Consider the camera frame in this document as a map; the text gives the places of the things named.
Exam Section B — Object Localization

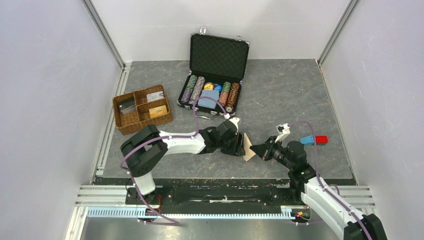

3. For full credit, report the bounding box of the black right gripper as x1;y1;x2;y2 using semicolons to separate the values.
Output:
249;136;294;170

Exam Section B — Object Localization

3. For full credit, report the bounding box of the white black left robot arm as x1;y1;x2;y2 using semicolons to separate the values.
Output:
120;118;250;204

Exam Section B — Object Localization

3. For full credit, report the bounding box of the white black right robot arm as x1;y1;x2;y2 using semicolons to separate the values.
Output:
250;136;387;240

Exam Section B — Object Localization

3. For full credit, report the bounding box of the blue playing card deck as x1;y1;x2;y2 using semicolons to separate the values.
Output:
196;89;220;109

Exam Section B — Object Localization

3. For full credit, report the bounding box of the gold card in basket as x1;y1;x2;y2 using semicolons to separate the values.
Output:
149;105;168;119

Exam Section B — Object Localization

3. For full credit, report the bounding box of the grey card in basket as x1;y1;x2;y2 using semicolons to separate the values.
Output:
146;91;165;103

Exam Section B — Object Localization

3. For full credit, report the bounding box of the dark card in basket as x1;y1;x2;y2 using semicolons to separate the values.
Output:
118;98;136;115

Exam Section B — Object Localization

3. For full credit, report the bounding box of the brown orange chip stack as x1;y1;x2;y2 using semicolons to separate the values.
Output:
225;82;240;113

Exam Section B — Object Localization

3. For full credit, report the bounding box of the red green chip stack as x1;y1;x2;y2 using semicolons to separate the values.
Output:
218;81;232;107

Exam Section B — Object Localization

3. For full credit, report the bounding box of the blue toy brick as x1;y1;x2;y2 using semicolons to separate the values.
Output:
300;135;315;146

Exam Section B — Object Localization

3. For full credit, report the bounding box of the blue dealer button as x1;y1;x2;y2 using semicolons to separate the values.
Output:
213;84;223;93

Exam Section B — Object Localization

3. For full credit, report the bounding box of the yellow dealer button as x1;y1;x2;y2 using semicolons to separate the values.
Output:
203;82;215;90

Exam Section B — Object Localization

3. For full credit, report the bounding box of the red toy brick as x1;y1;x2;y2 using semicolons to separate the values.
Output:
314;135;329;146

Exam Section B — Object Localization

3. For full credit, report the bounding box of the purple green chip stack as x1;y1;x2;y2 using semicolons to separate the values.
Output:
181;75;198;103

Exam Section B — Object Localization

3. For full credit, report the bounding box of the purple grey chip stack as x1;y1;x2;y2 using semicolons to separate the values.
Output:
188;76;205;104

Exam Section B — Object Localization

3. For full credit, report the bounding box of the brown woven divided basket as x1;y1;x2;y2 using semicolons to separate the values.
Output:
112;84;174;135

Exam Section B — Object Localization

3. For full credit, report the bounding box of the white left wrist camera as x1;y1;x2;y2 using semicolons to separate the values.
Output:
224;113;240;131

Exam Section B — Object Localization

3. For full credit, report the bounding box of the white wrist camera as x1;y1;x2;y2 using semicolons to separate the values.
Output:
275;123;291;143
224;113;240;131

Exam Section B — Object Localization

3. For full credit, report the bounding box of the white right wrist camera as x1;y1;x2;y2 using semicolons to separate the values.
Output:
275;123;291;143

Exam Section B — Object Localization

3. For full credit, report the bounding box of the white slotted cable duct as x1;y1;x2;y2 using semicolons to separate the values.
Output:
86;206;296;220

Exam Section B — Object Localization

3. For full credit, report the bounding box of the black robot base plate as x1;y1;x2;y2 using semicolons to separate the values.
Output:
125;178;306;215

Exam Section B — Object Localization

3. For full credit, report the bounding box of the right aluminium frame post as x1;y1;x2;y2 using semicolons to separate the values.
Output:
316;0;361;68

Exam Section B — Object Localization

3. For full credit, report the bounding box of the aluminium frame post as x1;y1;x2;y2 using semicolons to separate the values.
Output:
82;0;126;69
316;0;361;68

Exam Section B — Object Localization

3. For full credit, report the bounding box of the left aluminium frame post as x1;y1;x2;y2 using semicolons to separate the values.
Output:
82;0;126;69

